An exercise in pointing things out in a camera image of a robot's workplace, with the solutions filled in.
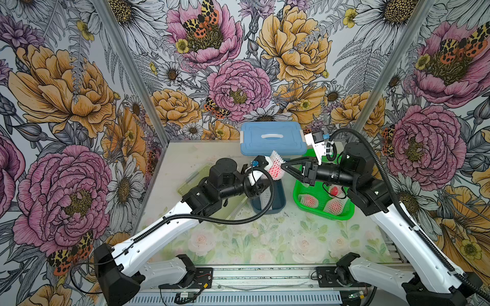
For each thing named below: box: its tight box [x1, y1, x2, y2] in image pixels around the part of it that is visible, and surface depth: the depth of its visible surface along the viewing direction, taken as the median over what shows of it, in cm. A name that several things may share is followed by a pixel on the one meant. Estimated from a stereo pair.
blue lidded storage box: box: [239, 121, 308, 157], surface depth 103 cm
